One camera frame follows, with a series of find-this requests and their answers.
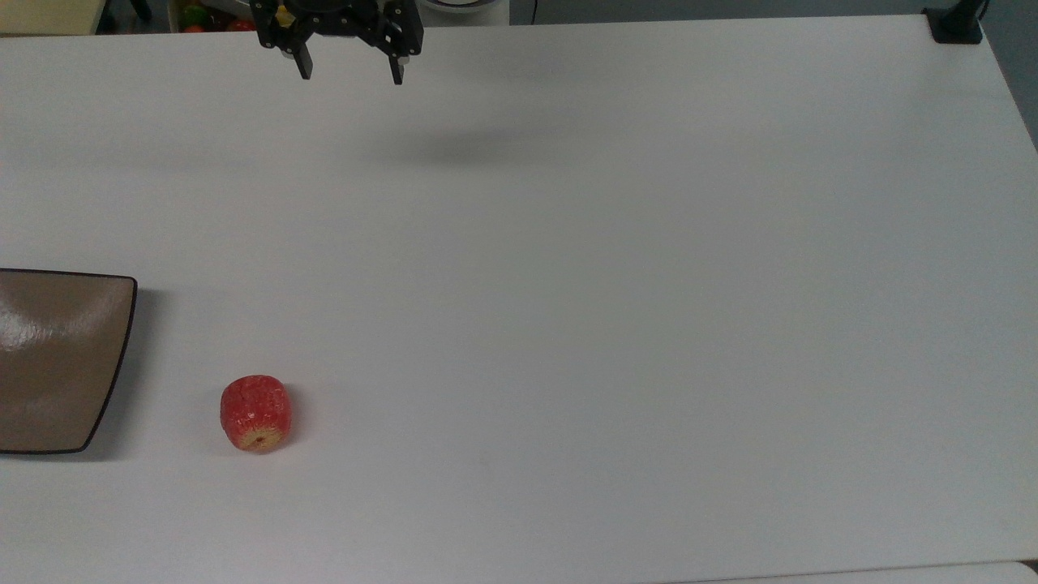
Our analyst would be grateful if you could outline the colourful fruit pile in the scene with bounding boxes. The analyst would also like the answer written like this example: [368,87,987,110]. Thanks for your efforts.
[177,3,259,34]

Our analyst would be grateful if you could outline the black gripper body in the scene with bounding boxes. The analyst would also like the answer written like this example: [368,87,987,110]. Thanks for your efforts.
[250,0,424,59]

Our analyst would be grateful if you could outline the square brown ceramic plate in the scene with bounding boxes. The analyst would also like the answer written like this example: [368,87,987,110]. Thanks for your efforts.
[0,268,139,456]

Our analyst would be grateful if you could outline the beige side table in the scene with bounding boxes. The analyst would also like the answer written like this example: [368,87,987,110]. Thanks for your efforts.
[0,0,109,37]

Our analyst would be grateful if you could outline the black table clamp mount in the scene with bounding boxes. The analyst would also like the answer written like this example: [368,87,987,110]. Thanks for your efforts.
[923,0,989,45]

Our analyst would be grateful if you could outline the red apple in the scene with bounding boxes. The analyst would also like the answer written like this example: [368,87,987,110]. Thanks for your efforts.
[220,374,292,454]

